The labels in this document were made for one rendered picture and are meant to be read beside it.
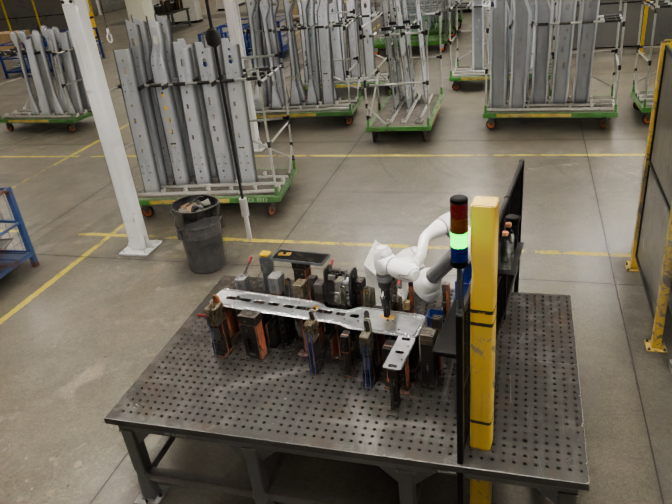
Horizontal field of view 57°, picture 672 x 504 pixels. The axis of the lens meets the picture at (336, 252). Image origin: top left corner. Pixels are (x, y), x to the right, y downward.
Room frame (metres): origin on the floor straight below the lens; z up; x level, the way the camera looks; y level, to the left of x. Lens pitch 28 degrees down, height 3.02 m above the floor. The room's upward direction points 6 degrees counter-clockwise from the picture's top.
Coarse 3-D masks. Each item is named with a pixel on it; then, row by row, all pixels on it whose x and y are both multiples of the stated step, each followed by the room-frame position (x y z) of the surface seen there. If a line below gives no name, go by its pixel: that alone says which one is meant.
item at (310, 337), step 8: (312, 320) 2.98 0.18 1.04; (304, 328) 2.94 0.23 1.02; (312, 328) 2.93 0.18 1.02; (312, 336) 2.93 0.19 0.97; (312, 344) 2.94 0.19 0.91; (312, 352) 2.94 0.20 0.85; (320, 352) 2.99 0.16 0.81; (312, 360) 2.94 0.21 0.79; (320, 360) 2.97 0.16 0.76; (312, 368) 2.94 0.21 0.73; (320, 368) 2.96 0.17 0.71
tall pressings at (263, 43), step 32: (256, 0) 10.98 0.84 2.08; (288, 0) 11.28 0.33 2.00; (320, 0) 10.92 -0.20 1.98; (256, 32) 11.13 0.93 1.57; (288, 32) 11.01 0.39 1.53; (320, 32) 10.82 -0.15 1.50; (256, 64) 10.92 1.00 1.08; (320, 64) 10.88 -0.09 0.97; (256, 96) 10.85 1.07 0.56; (288, 96) 11.26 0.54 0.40; (320, 96) 11.11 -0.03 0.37
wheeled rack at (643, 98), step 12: (660, 0) 9.40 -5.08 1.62; (636, 60) 9.57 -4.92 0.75; (648, 60) 8.79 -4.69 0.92; (636, 72) 9.57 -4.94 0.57; (648, 72) 8.69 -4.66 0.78; (636, 84) 9.41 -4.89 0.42; (636, 96) 9.28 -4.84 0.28; (648, 96) 9.16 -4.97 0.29; (636, 108) 9.47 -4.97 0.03; (648, 108) 8.65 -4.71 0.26; (648, 120) 8.72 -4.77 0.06
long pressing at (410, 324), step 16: (224, 288) 3.53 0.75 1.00; (224, 304) 3.34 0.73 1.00; (240, 304) 3.31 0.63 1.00; (256, 304) 3.29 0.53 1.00; (288, 304) 3.25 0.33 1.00; (304, 304) 3.23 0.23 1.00; (320, 304) 3.21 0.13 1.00; (320, 320) 3.04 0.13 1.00; (336, 320) 3.02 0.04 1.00; (352, 320) 3.00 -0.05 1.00; (384, 320) 2.96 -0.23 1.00; (400, 320) 2.94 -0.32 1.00; (416, 320) 2.93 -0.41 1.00; (416, 336) 2.78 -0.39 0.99
